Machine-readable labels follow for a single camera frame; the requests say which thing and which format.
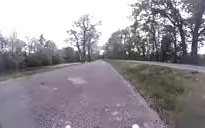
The row of tall trees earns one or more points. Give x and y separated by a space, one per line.
170 33

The pale side road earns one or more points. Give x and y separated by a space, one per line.
186 66

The row of hedge bushes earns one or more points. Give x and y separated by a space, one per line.
23 56

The grey asphalt path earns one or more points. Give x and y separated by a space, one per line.
76 96

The robot's own part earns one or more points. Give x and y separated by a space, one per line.
135 126
67 126

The grass verge between paths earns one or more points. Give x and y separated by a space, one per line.
170 90

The cluster of bare trees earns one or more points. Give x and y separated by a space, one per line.
85 36

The grass strip beside hedge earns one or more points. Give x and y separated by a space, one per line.
26 71

